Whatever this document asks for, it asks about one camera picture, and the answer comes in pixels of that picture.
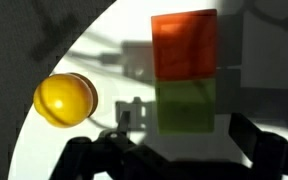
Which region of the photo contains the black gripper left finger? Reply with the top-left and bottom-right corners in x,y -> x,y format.
48,111 -> 172,180

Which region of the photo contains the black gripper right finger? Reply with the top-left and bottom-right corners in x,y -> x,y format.
229,113 -> 288,180

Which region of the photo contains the light green block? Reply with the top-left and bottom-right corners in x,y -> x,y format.
154,77 -> 217,136

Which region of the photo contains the orange block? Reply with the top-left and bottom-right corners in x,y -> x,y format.
150,8 -> 218,83

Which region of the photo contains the yellow ball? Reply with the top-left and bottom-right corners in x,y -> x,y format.
32,72 -> 99,129

